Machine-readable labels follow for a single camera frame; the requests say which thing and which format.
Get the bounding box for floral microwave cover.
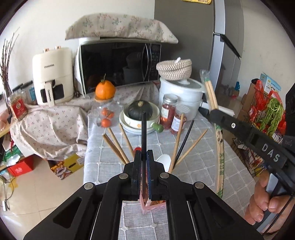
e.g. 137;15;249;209
65;13;179;44

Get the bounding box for clear jar with red label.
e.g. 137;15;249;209
171;105;189;137

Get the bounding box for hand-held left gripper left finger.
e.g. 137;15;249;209
23;150;142;240

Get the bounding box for white plastic spoon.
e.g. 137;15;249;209
156;154;172;172

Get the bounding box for dark green pumpkin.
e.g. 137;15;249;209
127;100;153;121

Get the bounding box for floral table cloth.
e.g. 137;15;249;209
10;82;162;161

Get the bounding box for green box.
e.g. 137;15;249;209
3;148;22;163

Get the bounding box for brown cardboard box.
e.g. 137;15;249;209
241;82;256;111

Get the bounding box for black wire rack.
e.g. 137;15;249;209
230;85;291;178

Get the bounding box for person's right hand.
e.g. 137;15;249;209
244;170;290;226

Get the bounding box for red plastic bag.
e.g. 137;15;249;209
251;80;287;136

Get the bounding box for red cardboard box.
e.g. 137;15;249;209
7;160;35;177

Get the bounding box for clear jar with silver lid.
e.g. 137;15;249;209
161;94;178;130

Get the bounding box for yellow printed carton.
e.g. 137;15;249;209
49;153;84;180

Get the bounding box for clear glass jar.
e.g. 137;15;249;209
88;102;116;128

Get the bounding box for white plate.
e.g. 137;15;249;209
119;111;159;136

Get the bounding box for white bowl with green handle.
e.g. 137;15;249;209
123;105;164;133

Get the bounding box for dark chopstick with gold end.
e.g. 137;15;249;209
142;111;148;200
174;121;195;168

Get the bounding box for cream air fryer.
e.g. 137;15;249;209
32;46;74;108

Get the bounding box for dark lid storage jar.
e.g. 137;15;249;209
21;81;36;104
12;83;23;96

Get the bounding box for green long beans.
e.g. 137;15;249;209
259;98;285;135

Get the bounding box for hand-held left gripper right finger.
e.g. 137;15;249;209
146;150;264;240

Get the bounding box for chopstick packet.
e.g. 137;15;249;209
199;69;226;200

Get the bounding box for large orange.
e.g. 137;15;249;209
95;74;116;100

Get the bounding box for black microwave oven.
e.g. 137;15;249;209
76;37;162;96

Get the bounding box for white rice cooker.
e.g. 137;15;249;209
159;77;209;121

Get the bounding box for dried twigs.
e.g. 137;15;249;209
0;26;20;97

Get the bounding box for grey refrigerator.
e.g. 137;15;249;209
154;0;245;102

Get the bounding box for light wooden chopstick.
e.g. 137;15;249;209
176;129;208;165
168;113;185;174
119;123;136;158
103;134;126;165
108;128;131;163

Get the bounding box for woven straw basket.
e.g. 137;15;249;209
156;59;193;80

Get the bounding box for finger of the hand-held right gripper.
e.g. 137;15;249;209
209;109;256;145

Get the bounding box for pink perforated utensil basket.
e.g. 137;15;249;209
139;194;167;215

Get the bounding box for box with blue print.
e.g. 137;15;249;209
259;73;282;93

